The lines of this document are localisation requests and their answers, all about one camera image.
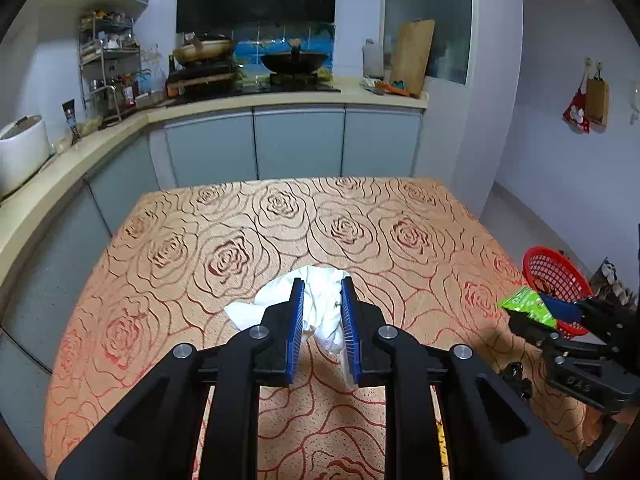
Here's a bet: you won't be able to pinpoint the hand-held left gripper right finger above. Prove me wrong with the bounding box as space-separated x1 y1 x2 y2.
340 276 586 480

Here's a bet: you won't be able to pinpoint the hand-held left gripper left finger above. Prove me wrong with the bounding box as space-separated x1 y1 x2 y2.
54 277 307 480

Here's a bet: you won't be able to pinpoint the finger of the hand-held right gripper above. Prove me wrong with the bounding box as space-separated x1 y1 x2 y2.
507 310 562 349
537 292 632 332

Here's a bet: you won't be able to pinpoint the green snack wrapper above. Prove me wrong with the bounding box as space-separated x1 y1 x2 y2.
495 285 558 328

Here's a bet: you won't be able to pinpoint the white paper towel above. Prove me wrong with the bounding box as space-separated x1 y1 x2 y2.
222 264 358 391

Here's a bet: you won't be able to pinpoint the red plastic mesh basket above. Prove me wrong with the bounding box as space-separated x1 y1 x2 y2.
522 246 593 336

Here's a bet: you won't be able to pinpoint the person's right hand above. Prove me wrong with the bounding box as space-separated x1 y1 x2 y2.
581 406 608 443

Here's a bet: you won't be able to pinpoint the dark crumpled wrapper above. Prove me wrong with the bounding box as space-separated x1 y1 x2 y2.
500 362 533 401

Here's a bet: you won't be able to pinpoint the black shoe rack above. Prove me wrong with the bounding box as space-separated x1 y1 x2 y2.
590 257 640 311

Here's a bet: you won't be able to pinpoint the rose patterned tablecloth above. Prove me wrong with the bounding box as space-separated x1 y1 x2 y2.
44 176 601 480

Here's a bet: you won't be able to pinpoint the grey kitchen base cabinets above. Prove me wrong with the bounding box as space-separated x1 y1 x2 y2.
0 77 430 376

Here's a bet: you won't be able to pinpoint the brown paper bag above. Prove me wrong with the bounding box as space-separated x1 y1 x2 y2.
584 62 611 128

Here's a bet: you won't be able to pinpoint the black gas stove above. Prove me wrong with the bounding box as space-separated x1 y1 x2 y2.
166 62 342 98

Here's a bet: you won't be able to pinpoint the orange kitchen tool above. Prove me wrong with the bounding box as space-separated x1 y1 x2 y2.
362 77 416 98

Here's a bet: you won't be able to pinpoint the black wok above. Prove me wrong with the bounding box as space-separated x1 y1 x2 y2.
260 42 332 77

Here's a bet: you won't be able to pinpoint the translucent plastic bottle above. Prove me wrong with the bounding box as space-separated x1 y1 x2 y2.
362 37 385 78

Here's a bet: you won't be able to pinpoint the wooden cutting board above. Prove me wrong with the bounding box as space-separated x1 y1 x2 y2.
389 19 436 97

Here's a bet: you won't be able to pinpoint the blue scenic backsplash panel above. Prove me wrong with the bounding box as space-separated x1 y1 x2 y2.
232 22 336 81

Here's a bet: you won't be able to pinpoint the beige cooking pan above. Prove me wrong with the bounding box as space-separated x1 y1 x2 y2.
172 32 236 66

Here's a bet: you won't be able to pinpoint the dark standing pouch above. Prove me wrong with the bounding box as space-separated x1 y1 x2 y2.
61 99 82 146

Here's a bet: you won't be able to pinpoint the white rice cooker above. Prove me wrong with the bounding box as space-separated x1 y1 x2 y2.
0 114 51 198

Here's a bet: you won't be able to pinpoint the metal spice rack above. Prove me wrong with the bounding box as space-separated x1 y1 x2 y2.
77 10 151 111

